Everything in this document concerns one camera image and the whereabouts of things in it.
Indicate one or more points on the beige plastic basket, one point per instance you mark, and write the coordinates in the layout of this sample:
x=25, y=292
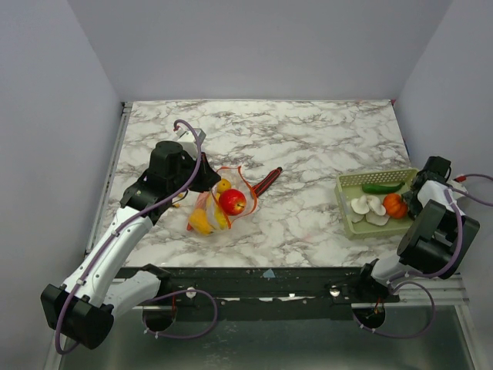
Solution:
x=348, y=186

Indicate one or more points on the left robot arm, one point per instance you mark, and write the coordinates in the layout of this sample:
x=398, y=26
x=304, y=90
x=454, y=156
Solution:
x=85, y=305

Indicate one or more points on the white toy garlic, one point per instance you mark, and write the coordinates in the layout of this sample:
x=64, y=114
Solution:
x=359, y=208
x=377, y=215

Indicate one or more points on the orange toy pumpkin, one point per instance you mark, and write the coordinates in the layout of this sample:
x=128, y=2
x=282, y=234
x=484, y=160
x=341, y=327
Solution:
x=395, y=206

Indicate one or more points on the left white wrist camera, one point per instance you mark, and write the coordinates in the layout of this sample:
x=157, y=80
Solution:
x=187, y=140

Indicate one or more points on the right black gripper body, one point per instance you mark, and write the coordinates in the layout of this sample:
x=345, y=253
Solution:
x=412, y=195

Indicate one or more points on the green toy vegetable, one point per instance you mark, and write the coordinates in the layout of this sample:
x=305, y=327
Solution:
x=373, y=188

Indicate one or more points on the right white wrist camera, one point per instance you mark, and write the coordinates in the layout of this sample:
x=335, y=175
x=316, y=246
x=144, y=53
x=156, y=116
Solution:
x=458, y=187

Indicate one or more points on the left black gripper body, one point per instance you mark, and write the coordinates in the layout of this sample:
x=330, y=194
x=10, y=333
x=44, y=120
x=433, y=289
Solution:
x=182, y=182

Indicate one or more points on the red black utility knife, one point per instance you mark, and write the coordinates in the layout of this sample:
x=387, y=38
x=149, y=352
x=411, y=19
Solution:
x=265, y=184

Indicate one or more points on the red toy apple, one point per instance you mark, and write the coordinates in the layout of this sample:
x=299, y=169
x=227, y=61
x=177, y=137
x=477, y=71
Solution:
x=233, y=202

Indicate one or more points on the clear zip top bag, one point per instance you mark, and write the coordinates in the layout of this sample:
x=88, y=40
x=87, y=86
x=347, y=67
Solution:
x=209, y=200

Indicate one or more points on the yellow toy mango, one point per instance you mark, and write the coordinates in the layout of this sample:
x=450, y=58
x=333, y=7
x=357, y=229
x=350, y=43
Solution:
x=220, y=221

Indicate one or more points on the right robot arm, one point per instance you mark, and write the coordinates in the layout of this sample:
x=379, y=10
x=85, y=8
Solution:
x=436, y=242

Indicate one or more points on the yellow toy bell pepper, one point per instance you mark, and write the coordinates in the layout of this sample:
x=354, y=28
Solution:
x=198, y=221

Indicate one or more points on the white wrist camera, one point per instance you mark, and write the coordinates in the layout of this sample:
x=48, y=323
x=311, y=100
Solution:
x=187, y=140
x=458, y=187

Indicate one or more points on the black mounting rail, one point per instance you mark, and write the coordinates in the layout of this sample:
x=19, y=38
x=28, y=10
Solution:
x=263, y=293

